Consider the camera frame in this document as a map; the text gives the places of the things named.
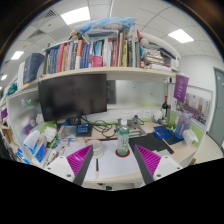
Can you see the white paper sheet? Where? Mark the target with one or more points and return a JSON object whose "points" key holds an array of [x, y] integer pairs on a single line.
{"points": [[113, 166]]}

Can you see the clear plastic box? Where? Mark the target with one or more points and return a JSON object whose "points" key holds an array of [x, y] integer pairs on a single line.
{"points": [[67, 131]]}

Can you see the dark wine bottle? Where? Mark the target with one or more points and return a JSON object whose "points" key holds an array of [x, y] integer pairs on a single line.
{"points": [[165, 108]]}

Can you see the pile of white tissues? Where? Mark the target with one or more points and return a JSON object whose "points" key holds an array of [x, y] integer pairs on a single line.
{"points": [[50, 134]]}

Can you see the grey door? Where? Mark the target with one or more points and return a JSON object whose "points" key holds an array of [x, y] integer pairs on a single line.
{"points": [[218, 106]]}

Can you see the grey metal laptop stand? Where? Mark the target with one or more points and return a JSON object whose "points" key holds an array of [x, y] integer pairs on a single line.
{"points": [[135, 130]]}

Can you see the purple transparent water bottle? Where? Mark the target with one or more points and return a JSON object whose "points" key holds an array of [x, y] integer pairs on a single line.
{"points": [[182, 126]]}

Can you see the black computer monitor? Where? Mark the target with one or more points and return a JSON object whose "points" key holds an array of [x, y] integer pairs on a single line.
{"points": [[73, 96]]}

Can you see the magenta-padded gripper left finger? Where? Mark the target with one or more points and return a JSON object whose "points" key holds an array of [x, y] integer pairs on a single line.
{"points": [[60, 165]]}

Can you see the small blue box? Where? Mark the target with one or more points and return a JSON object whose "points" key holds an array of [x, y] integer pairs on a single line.
{"points": [[83, 129]]}

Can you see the black desk mat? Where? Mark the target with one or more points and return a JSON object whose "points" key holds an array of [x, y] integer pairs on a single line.
{"points": [[150, 143]]}

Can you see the purple hanging banner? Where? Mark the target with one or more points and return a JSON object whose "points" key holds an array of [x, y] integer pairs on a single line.
{"points": [[181, 88]]}

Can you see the wall shelf with books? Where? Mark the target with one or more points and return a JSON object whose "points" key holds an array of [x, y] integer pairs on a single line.
{"points": [[106, 71]]}

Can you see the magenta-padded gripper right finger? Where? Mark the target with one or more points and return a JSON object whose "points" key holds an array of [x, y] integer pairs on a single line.
{"points": [[168, 165]]}

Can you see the blue white tissue box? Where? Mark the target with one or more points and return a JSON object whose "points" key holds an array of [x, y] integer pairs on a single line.
{"points": [[35, 148]]}

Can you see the green tea drink bottle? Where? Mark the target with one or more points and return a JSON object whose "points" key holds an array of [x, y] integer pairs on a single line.
{"points": [[123, 140]]}

